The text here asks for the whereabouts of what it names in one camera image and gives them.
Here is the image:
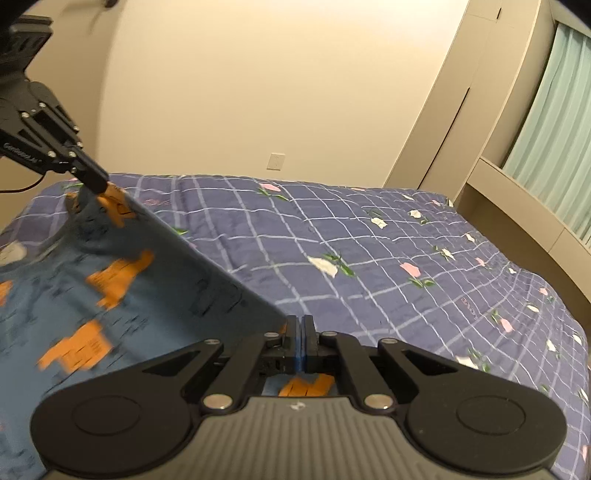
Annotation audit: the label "beige tall wardrobe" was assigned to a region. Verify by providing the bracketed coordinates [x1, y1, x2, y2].
[383, 0, 542, 214]

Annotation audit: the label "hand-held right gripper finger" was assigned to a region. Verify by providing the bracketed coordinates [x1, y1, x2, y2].
[141, 315, 301, 411]
[301, 315, 458, 411]

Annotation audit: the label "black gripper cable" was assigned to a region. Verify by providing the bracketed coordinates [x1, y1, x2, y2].
[0, 168, 49, 193]

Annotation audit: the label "light green curtain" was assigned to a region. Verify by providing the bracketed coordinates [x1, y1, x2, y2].
[501, 18, 591, 241]

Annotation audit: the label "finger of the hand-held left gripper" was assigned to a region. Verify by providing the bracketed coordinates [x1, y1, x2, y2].
[21, 82, 110, 186]
[0, 117, 104, 195]

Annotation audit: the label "purple checked floral blanket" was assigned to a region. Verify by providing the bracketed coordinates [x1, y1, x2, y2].
[0, 173, 591, 480]

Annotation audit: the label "blue pants with orange print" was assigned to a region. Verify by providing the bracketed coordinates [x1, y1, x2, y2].
[0, 182, 335, 478]

